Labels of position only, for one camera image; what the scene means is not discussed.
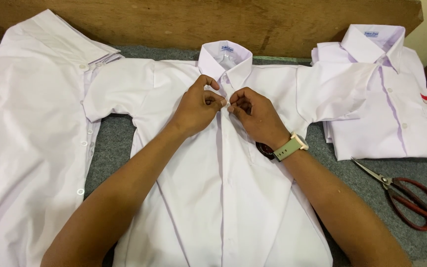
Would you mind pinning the pile of unfolded white shirts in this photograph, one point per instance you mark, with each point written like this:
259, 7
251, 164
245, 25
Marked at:
24, 122

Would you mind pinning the person's left hand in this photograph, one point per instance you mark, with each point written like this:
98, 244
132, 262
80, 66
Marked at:
193, 109

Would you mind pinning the white short-sleeved school shirt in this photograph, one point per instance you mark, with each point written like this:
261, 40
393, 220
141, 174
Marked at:
198, 207

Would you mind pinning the grey felt table cover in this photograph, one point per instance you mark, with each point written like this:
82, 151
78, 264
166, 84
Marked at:
109, 148

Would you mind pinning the person's right hand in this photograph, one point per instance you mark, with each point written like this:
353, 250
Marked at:
261, 117

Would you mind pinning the stack of folded white shirts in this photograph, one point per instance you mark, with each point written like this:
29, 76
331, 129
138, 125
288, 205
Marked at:
376, 111

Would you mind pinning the wooden board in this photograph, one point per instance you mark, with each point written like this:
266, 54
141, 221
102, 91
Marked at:
206, 22

